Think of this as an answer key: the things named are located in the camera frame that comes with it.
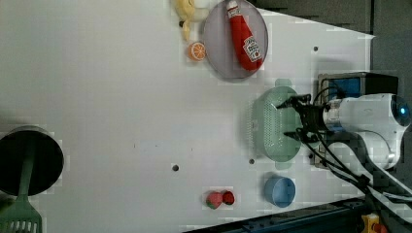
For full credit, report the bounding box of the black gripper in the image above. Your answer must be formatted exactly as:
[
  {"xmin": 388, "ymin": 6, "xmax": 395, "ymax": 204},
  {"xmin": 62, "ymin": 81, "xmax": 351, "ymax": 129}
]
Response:
[{"xmin": 276, "ymin": 94, "xmax": 327, "ymax": 142}]

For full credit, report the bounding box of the green plastic strainer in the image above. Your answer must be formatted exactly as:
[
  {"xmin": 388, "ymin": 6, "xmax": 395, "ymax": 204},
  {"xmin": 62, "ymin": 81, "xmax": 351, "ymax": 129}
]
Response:
[{"xmin": 252, "ymin": 79, "xmax": 301, "ymax": 170}]

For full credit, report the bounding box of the silver toaster oven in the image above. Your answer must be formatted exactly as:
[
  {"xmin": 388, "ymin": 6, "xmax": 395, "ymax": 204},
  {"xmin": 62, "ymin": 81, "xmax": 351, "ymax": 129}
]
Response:
[{"xmin": 319, "ymin": 72, "xmax": 410, "ymax": 170}]

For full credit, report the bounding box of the blue bowl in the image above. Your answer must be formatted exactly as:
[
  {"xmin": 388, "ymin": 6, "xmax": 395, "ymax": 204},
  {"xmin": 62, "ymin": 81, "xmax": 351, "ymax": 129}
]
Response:
[{"xmin": 263, "ymin": 176, "xmax": 295, "ymax": 208}]

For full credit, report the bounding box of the red ketchup bottle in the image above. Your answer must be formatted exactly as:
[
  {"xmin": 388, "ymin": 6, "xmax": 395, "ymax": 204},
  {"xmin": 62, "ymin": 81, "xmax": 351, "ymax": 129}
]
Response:
[{"xmin": 226, "ymin": 0, "xmax": 263, "ymax": 72}]

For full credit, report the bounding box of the grey round plate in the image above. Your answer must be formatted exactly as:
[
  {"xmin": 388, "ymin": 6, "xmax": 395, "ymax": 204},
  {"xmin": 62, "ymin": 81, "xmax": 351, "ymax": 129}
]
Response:
[{"xmin": 203, "ymin": 0, "xmax": 268, "ymax": 79}]

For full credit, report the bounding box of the dark red strawberry toy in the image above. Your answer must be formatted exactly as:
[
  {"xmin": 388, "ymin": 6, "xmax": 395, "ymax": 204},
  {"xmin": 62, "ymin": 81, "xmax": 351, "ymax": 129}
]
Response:
[{"xmin": 223, "ymin": 191, "xmax": 235, "ymax": 205}]

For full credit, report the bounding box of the orange slice toy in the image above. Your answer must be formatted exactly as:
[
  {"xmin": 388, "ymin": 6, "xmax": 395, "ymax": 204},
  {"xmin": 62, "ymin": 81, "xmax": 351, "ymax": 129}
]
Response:
[{"xmin": 188, "ymin": 42, "xmax": 206, "ymax": 61}]

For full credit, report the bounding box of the yellow red emergency button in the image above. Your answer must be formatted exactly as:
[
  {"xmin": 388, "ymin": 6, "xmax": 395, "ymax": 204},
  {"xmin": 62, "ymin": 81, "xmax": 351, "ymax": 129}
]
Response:
[{"xmin": 361, "ymin": 214, "xmax": 388, "ymax": 233}]

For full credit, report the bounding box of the yellow plush toy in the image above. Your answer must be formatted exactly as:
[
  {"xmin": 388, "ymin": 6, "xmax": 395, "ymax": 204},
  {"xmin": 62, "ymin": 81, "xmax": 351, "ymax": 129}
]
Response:
[{"xmin": 174, "ymin": 0, "xmax": 209, "ymax": 42}]

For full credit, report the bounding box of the black pot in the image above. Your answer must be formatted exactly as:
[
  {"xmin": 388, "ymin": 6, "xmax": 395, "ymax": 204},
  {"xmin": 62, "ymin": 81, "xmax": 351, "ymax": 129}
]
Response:
[{"xmin": 0, "ymin": 125, "xmax": 65, "ymax": 197}]

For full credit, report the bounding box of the green spatula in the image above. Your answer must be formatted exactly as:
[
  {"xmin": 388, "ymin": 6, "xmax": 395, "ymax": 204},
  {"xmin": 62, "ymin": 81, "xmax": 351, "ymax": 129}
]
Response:
[{"xmin": 1, "ymin": 144, "xmax": 43, "ymax": 233}]

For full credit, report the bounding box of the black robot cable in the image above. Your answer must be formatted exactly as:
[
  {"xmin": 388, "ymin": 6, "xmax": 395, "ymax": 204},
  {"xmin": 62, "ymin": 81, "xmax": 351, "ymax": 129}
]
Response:
[{"xmin": 299, "ymin": 85, "xmax": 412, "ymax": 221}]

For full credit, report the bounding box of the blue metal frame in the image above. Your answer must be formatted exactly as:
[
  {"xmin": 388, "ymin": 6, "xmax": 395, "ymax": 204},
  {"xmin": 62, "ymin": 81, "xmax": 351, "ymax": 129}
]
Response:
[{"xmin": 186, "ymin": 198, "xmax": 368, "ymax": 233}]

